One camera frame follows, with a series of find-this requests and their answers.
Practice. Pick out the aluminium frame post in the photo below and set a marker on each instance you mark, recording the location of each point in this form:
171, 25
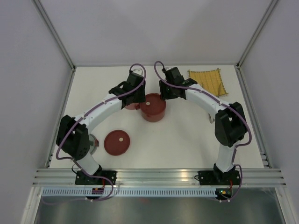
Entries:
46, 19
262, 23

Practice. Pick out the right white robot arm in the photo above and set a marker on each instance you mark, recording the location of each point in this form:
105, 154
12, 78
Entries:
230, 125

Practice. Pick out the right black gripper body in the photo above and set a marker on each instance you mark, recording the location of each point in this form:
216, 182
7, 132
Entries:
166, 91

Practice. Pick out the red lid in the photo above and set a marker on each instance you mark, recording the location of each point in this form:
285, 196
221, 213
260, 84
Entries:
116, 142
153, 99

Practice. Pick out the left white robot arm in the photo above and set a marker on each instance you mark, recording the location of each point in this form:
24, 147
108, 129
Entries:
73, 133

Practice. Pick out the grey transparent lid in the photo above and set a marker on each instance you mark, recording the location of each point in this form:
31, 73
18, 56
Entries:
94, 144

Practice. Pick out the left aluminium frame post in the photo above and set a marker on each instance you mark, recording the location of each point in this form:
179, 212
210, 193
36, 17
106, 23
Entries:
46, 19

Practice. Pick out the right aluminium frame post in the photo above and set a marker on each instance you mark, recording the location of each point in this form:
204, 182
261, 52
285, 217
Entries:
262, 23

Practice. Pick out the red steel bowl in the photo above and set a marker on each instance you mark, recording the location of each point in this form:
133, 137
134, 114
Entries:
152, 113
133, 106

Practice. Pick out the yellow bamboo mat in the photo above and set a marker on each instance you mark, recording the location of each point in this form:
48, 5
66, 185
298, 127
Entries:
208, 80

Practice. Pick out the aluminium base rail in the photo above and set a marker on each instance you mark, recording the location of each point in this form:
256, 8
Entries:
252, 177

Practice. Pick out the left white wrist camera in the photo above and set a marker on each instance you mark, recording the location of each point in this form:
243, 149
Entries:
138, 71

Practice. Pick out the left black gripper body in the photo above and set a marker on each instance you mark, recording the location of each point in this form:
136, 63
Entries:
139, 95

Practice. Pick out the white slotted cable duct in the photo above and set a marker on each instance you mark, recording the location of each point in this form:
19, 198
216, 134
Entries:
145, 192

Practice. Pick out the metal tongs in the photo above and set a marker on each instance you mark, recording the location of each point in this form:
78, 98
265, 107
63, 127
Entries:
217, 93

